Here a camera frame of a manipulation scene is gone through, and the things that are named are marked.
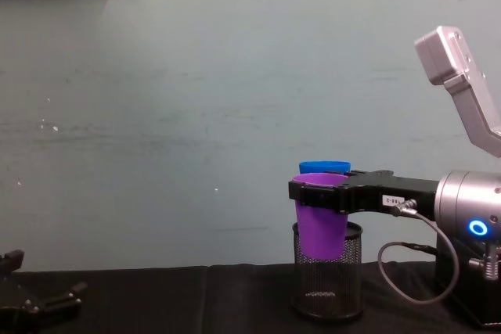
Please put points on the purple plastic cup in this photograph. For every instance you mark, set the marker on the purple plastic cup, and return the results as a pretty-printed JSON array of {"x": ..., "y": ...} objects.
[{"x": 319, "y": 232}]

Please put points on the blue plastic cup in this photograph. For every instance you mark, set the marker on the blue plastic cup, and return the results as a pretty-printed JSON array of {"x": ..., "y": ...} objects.
[{"x": 325, "y": 166}]

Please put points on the black table cloth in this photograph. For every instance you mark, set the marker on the black table cloth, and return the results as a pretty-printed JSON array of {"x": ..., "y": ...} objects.
[{"x": 188, "y": 302}]

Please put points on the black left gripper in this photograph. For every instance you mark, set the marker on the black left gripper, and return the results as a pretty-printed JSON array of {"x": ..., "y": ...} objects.
[{"x": 17, "y": 320}]

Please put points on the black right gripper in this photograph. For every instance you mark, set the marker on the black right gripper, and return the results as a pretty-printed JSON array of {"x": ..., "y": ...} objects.
[{"x": 407, "y": 197}]

